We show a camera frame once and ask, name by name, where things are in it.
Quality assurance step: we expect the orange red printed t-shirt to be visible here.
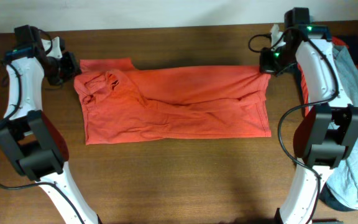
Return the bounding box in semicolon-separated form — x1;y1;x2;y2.
74;58;271;144

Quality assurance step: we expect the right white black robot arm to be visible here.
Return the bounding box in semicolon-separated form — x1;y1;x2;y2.
259;7;358;224

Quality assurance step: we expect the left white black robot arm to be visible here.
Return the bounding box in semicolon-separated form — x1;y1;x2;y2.
0;25;101;223

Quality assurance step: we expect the light grey shirt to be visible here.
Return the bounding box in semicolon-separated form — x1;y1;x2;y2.
303;14;358;211

